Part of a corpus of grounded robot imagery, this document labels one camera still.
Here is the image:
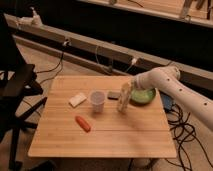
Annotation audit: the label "white labelled bottle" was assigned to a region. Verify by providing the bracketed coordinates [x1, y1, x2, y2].
[117, 83, 131, 113]

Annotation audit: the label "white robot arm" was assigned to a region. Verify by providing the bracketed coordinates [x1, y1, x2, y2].
[131, 66, 213, 131]

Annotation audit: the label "green bowl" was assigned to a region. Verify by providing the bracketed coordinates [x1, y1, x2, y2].
[130, 89, 156, 105]

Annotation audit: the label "dark rectangular block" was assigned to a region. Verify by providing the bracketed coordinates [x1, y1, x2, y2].
[107, 91, 120, 100]

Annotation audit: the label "translucent plastic cup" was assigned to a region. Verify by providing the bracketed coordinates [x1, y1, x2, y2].
[90, 91, 105, 113]

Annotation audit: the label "blue box on floor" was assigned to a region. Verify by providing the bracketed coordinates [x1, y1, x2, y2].
[160, 93, 173, 111]

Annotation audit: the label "white sponge block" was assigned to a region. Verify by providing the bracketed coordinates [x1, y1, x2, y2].
[69, 93, 87, 107]

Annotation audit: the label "wooden table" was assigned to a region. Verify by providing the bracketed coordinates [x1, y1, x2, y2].
[28, 76, 176, 158]

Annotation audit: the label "orange carrot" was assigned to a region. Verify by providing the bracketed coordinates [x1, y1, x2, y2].
[75, 116, 91, 132]

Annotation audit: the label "black office chair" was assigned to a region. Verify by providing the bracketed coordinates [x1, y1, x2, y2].
[0, 11, 47, 171]

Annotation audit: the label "long metal rail beam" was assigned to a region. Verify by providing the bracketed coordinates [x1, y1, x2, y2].
[5, 14, 213, 91]

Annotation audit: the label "black floor cables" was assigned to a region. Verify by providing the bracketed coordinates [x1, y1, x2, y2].
[164, 103, 213, 171]

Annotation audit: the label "white device on rail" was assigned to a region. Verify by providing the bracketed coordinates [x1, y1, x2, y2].
[18, 7, 43, 27]

